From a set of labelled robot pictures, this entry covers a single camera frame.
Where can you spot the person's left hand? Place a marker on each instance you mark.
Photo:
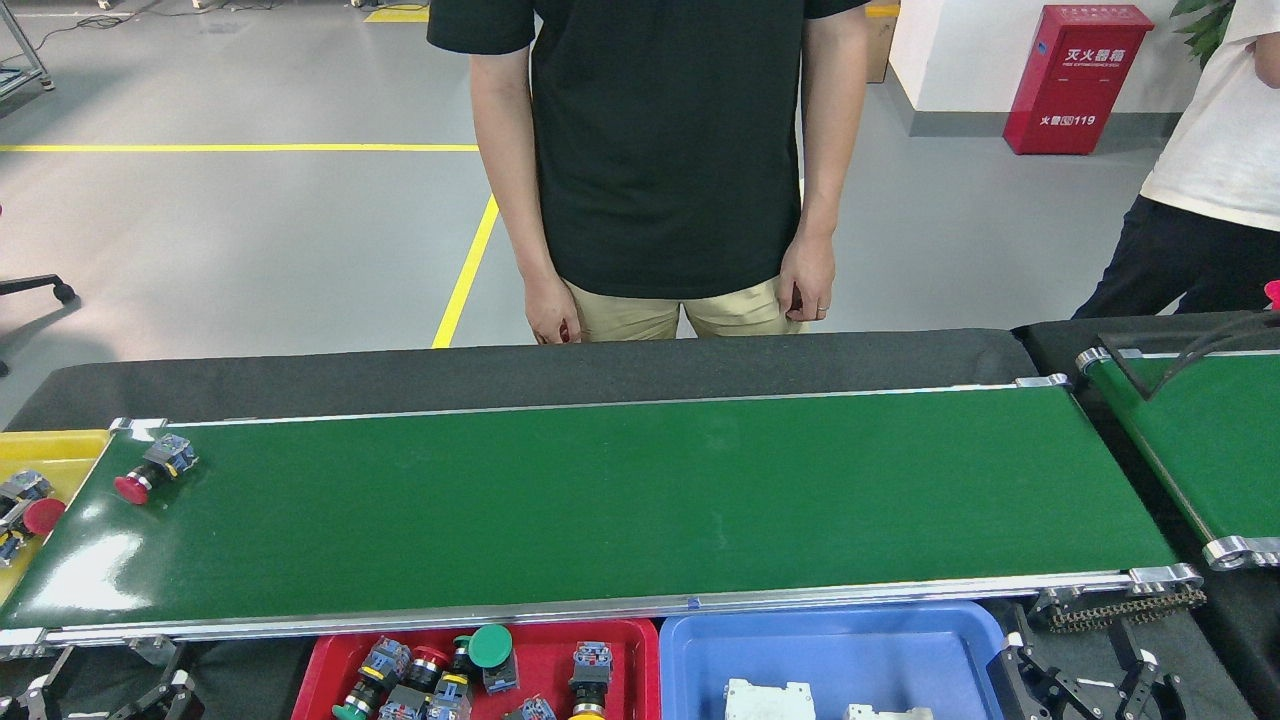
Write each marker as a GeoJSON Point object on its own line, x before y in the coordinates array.
{"type": "Point", "coordinates": [805, 280]}

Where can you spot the small red push button switch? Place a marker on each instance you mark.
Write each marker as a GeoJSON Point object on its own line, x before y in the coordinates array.
{"type": "Point", "coordinates": [430, 658]}

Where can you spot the person's right hand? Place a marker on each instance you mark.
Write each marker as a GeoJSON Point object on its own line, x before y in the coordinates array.
{"type": "Point", "coordinates": [550, 310]}

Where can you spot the red plastic tray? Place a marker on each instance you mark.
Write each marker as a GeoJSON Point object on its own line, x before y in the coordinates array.
{"type": "Point", "coordinates": [545, 665]}

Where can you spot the yellow plastic tray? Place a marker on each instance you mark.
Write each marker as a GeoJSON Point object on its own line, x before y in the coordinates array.
{"type": "Point", "coordinates": [60, 448]}

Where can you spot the person's left forearm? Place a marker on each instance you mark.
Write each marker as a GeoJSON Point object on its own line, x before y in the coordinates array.
{"type": "Point", "coordinates": [825, 150]}

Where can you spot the short green conveyor belt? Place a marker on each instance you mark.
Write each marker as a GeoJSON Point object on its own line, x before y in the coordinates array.
{"type": "Point", "coordinates": [1220, 450]}

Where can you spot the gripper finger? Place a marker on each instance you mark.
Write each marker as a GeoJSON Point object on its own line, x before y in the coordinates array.
{"type": "Point", "coordinates": [175, 695]}
{"type": "Point", "coordinates": [35, 700]}
{"type": "Point", "coordinates": [1025, 690]}
{"type": "Point", "coordinates": [1145, 685]}

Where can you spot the green plant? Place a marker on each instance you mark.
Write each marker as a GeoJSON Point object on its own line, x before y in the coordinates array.
{"type": "Point", "coordinates": [1205, 25]}

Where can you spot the red fire extinguisher cabinet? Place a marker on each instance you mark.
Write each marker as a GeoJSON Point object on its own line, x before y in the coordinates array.
{"type": "Point", "coordinates": [1075, 90]}

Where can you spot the yellow push button switch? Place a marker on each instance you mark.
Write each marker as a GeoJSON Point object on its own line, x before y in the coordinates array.
{"type": "Point", "coordinates": [592, 662]}

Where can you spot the blue plastic tray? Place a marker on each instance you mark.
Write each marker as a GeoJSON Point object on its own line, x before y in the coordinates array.
{"type": "Point", "coordinates": [830, 650]}

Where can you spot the cardboard box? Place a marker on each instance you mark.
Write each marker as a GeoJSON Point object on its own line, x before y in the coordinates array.
{"type": "Point", "coordinates": [880, 45]}

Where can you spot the red bin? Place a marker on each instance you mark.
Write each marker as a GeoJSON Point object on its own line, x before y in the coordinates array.
{"type": "Point", "coordinates": [1273, 293]}

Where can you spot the long green conveyor belt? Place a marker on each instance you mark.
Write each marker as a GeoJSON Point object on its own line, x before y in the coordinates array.
{"type": "Point", "coordinates": [600, 500]}

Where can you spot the black office chair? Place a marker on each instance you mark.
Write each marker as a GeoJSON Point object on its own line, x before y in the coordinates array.
{"type": "Point", "coordinates": [40, 285]}

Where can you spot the person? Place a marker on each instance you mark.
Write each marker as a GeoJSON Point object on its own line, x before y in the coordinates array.
{"type": "Point", "coordinates": [1220, 130]}
{"type": "Point", "coordinates": [660, 150]}

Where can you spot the metal rack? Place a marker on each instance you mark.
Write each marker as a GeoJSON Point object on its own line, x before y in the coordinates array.
{"type": "Point", "coordinates": [30, 45]}

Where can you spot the person's right forearm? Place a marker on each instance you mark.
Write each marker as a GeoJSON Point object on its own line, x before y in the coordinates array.
{"type": "Point", "coordinates": [515, 200]}

